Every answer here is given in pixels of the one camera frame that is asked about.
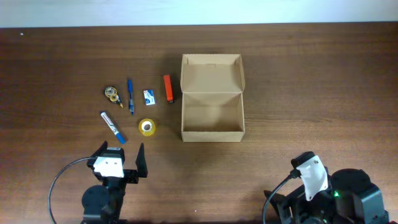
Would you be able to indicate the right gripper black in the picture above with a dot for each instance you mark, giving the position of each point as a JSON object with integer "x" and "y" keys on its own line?
{"x": 280, "y": 205}

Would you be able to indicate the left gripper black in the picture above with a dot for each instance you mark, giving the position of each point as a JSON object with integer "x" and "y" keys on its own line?
{"x": 130, "y": 175}

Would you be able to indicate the white blue staples box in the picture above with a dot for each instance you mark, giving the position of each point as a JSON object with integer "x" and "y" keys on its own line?
{"x": 149, "y": 97}

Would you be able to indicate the orange stapler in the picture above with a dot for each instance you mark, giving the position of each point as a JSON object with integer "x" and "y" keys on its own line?
{"x": 168, "y": 89}

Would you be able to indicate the brown cardboard box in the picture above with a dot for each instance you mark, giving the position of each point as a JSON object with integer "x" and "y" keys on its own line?
{"x": 212, "y": 88}

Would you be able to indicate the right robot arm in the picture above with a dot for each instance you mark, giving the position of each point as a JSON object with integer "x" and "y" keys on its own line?
{"x": 350, "y": 197}

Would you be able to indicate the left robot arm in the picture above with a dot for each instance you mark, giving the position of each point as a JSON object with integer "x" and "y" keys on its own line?
{"x": 103, "y": 203}

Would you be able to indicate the white blue marker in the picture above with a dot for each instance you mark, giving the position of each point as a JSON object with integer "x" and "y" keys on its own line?
{"x": 113, "y": 127}

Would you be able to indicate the yellow tape roll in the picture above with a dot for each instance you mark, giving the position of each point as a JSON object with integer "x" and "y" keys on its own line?
{"x": 147, "y": 127}

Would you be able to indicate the blue pen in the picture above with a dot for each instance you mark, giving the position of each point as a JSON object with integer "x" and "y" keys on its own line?
{"x": 131, "y": 99}

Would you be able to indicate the yellow correction tape dispenser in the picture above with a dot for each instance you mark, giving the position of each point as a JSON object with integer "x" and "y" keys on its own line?
{"x": 112, "y": 94}

